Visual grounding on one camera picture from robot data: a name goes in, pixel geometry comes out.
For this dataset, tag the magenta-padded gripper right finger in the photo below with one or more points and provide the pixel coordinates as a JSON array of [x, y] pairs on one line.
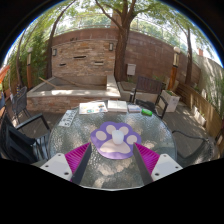
[[165, 165]]

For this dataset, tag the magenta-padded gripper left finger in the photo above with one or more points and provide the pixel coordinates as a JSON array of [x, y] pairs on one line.
[[58, 165]]

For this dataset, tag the white computer mouse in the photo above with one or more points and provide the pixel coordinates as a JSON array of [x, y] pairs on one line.
[[117, 137]]

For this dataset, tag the purple paw-shaped mouse pad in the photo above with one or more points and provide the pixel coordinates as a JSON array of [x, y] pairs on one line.
[[101, 143]]

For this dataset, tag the dark mesh armchair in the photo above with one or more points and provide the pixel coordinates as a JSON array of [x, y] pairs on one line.
[[200, 150]]

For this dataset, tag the dark metal chair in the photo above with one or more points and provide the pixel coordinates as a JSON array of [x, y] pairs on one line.
[[20, 140]]

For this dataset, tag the white printed strip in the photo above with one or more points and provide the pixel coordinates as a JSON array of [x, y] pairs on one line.
[[67, 118]]

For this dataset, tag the small green object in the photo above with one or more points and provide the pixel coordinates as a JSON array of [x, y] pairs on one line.
[[146, 112]]

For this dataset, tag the low white planter boxes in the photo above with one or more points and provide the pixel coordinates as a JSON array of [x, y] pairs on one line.
[[199, 116]]

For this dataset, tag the small pale booklet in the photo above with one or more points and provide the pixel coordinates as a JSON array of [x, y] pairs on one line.
[[134, 108]]

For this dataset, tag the white square planter box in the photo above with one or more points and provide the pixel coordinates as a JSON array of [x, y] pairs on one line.
[[170, 100]]

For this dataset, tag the open colourful magazine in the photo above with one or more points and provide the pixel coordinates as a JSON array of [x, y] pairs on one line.
[[92, 107]]

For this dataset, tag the raised stone basin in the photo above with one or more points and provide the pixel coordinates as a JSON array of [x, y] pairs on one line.
[[73, 93]]

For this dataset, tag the dark mesh chair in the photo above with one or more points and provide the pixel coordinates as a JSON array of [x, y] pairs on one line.
[[20, 101]]

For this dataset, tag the dark slatted armchair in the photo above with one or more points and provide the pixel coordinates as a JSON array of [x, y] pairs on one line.
[[150, 85]]

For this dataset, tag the long wooden stick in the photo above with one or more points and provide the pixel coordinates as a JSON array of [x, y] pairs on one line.
[[48, 82]]

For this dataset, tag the slim straight tree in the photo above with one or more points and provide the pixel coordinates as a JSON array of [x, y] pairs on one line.
[[189, 60]]

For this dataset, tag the thin leaning tree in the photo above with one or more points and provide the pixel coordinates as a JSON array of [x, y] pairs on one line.
[[50, 50]]

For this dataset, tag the thick forked tree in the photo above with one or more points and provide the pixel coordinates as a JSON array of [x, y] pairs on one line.
[[122, 53]]

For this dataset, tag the grey wall utility box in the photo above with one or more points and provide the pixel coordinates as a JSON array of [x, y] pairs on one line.
[[131, 69]]

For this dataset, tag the dark wall lamp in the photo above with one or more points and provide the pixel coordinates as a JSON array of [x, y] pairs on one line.
[[54, 52], [111, 46]]

